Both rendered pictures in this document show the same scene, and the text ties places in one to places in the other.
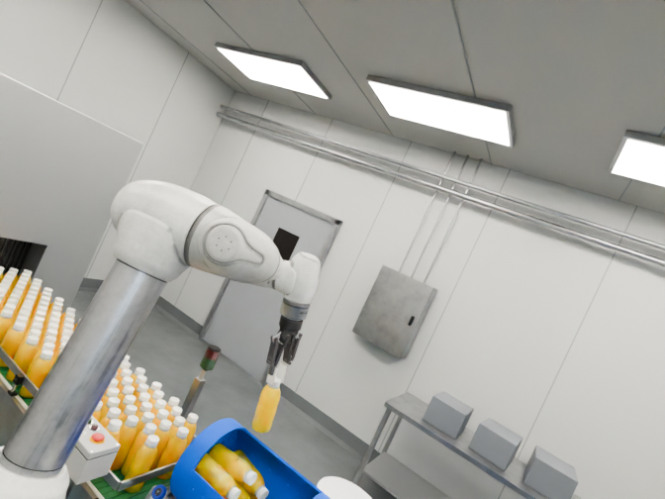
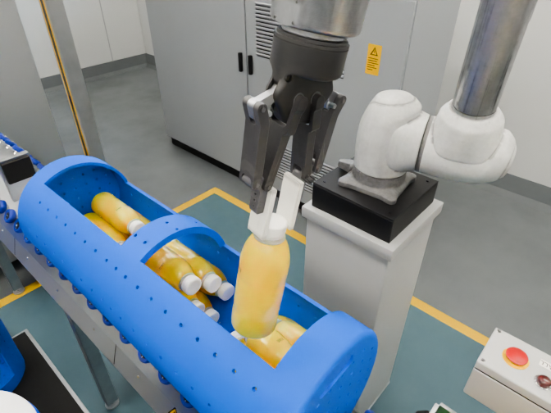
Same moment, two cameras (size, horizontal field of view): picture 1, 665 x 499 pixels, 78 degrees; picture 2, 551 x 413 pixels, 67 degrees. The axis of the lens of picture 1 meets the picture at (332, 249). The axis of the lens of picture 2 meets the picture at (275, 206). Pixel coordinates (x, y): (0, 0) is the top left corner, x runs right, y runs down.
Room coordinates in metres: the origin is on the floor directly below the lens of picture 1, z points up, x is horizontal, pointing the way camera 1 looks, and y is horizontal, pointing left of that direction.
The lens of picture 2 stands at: (1.77, 0.10, 1.75)
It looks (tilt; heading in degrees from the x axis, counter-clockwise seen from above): 35 degrees down; 194
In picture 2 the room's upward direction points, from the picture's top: straight up
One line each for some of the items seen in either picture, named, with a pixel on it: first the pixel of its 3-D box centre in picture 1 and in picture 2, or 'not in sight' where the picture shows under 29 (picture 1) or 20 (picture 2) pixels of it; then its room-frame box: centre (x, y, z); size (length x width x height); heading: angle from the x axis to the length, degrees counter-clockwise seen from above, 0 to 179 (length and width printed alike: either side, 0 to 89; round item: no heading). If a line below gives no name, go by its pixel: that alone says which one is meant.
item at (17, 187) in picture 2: not in sight; (20, 177); (0.79, -1.05, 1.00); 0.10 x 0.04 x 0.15; 153
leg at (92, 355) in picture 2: not in sight; (94, 360); (0.99, -0.84, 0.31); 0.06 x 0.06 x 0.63; 63
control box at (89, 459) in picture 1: (81, 444); (535, 391); (1.24, 0.44, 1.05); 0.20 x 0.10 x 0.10; 63
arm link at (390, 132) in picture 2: not in sight; (390, 131); (0.65, 0.14, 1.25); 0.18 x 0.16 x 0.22; 79
